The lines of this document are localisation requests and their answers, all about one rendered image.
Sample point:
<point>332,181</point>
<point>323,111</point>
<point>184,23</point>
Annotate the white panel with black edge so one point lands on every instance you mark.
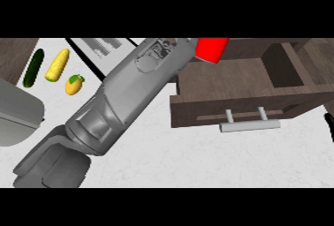
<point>98,48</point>

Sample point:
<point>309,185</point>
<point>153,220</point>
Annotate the brown wooden panel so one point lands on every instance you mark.
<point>14,56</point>

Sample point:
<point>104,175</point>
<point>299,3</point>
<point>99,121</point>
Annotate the brown wooden cabinet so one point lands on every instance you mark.
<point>320,51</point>

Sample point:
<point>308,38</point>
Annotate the yellow mango with green leaf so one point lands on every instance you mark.
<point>73,86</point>

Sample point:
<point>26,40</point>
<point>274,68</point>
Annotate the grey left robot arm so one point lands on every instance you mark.
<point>126,88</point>

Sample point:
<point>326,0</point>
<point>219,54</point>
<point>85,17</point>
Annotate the green cucumber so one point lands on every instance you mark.
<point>34,68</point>

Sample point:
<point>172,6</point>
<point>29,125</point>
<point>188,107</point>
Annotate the grey rounded appliance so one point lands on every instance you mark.
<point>17,114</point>

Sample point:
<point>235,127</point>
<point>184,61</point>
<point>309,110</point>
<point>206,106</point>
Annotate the brown wooden drawer front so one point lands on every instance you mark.
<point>196,109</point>

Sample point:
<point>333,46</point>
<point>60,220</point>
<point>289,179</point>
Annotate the yellow corn cob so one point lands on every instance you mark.
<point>58,65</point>

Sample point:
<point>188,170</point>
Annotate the brown wooden drawer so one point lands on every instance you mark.
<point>196,109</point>
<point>222,76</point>

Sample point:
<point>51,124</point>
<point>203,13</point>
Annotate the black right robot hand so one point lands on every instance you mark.
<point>329,123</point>

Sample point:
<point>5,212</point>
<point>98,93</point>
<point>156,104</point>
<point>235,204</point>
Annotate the red can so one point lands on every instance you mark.
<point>210,50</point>

